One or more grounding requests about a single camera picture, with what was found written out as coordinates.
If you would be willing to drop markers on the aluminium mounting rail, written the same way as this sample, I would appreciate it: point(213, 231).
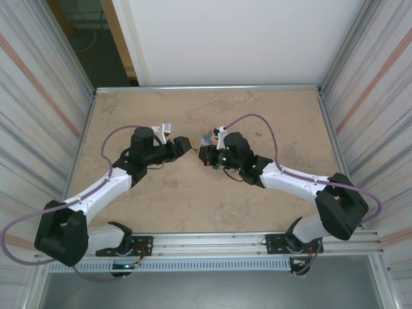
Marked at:
point(209, 242)

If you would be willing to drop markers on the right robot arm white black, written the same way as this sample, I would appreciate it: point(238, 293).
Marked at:
point(296, 178)

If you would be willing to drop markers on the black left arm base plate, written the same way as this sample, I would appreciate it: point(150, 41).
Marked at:
point(141, 244)

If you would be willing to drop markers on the aluminium table edge bar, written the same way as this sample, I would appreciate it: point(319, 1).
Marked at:
point(206, 89)

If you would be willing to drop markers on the wooden door frame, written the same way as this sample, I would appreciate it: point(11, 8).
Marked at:
point(119, 42)

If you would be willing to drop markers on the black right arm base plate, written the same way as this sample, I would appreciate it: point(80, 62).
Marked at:
point(277, 243)

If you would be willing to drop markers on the colourful LOVE picture book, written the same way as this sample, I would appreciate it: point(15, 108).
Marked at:
point(210, 136)

